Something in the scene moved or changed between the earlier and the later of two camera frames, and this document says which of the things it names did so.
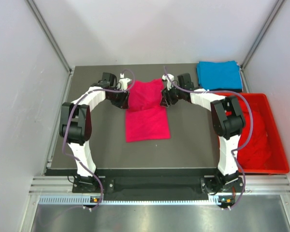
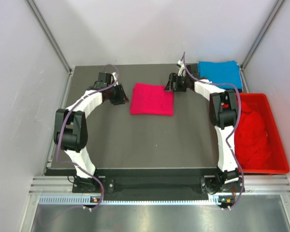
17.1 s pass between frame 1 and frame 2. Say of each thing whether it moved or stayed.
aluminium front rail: stayed
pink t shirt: moved
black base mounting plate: stayed
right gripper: moved
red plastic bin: stayed
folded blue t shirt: stayed
